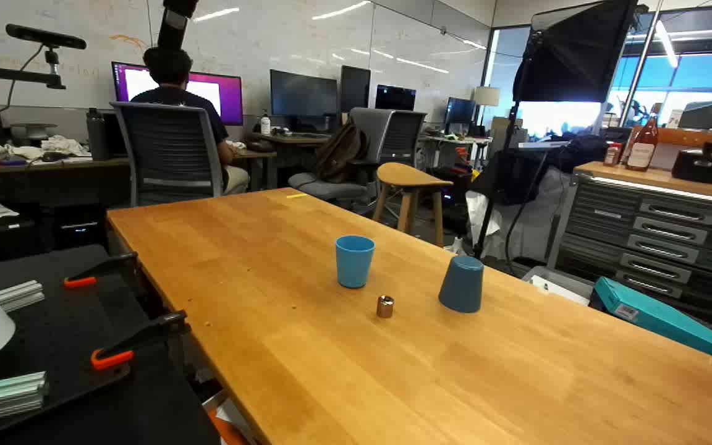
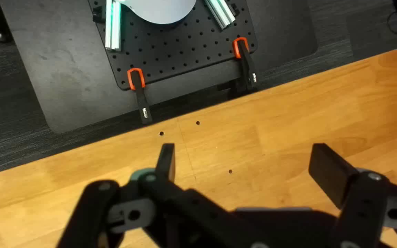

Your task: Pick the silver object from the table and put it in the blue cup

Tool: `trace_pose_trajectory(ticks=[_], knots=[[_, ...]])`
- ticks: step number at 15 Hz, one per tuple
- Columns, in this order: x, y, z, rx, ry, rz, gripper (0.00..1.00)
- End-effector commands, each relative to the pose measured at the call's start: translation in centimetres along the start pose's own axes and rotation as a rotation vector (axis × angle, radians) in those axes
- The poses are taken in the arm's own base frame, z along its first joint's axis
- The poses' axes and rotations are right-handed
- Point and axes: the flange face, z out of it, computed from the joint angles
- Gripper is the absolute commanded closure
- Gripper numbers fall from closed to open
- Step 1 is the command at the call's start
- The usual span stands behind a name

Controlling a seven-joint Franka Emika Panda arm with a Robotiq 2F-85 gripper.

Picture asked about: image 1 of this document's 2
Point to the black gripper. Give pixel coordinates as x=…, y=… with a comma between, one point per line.
x=176, y=24

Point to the small silver cylinder object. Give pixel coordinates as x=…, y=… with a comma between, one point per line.
x=384, y=308

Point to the light blue plastic cup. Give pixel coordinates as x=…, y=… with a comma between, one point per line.
x=355, y=264

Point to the dark blue plastic cup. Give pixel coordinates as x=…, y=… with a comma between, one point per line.
x=462, y=286

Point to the seated person dark shirt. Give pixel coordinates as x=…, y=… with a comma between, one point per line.
x=176, y=82

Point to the monitor with pink screen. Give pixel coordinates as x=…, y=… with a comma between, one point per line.
x=222, y=95

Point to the grey mesh office chair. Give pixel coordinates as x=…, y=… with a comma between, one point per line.
x=172, y=152

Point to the white plastic bottle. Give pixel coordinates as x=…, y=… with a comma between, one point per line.
x=265, y=125

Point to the wide black monitor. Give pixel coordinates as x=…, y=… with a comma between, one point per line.
x=303, y=97

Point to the tall dark monitor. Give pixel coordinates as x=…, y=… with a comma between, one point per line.
x=355, y=87

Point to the brown backpack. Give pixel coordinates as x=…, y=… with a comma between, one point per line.
x=337, y=152

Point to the dark cluttered desk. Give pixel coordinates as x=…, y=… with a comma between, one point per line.
x=36, y=176

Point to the small dark monitor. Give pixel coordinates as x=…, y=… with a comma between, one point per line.
x=394, y=97

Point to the grey padded office chair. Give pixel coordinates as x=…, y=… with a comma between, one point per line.
x=389, y=140

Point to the wooden stool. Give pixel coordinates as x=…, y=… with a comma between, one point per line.
x=407, y=176

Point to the aluminium extrusion bar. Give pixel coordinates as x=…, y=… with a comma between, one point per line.
x=19, y=296
x=1, y=397

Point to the white lamp shade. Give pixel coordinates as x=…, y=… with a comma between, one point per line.
x=485, y=95

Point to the black base platform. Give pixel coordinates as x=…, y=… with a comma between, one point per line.
x=67, y=362

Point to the black softbox studio light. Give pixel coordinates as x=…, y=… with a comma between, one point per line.
x=574, y=52

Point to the small red bottle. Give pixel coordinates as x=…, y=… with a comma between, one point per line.
x=615, y=152

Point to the grey tool cabinet wooden top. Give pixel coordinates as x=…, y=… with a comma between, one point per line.
x=661, y=235

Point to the black device on cabinet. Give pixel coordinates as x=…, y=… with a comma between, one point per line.
x=703, y=163

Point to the teal flat case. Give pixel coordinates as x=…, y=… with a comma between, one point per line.
x=668, y=323

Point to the black bar camera on stand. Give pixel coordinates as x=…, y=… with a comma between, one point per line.
x=43, y=36

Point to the red picture frame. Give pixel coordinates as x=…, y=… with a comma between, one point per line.
x=642, y=152

